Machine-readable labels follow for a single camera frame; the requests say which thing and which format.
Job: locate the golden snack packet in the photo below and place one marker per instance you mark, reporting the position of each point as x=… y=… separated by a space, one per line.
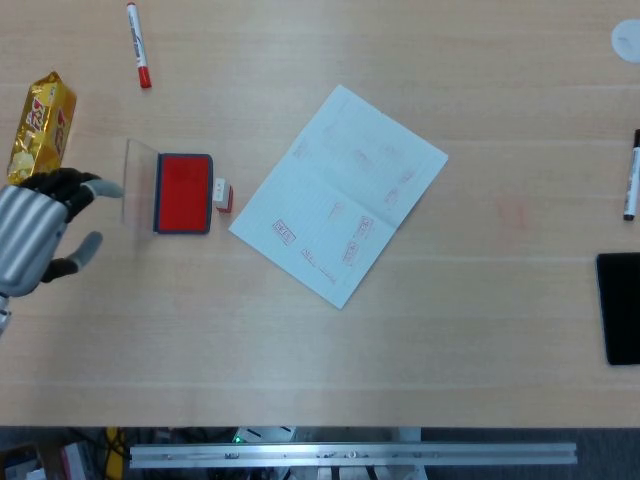
x=42 y=125

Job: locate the open lined notebook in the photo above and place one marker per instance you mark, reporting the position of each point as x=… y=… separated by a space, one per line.
x=340 y=190

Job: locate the small white red stamp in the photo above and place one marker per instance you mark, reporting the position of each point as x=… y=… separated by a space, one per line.
x=222 y=192

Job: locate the red whiteboard marker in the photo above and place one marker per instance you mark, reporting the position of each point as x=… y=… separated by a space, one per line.
x=136 y=40

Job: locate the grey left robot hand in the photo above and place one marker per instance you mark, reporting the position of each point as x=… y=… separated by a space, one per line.
x=30 y=225

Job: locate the white round grommet cover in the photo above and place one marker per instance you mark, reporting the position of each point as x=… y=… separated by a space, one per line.
x=627 y=40

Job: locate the black whiteboard marker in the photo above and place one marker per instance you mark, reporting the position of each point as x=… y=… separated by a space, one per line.
x=632 y=185

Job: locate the black smartphone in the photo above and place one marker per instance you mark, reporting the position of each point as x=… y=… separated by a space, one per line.
x=622 y=310

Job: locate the red ink pad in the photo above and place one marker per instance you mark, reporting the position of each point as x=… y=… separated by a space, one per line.
x=182 y=192

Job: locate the aluminium rail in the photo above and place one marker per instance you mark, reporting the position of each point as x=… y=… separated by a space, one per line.
x=350 y=455

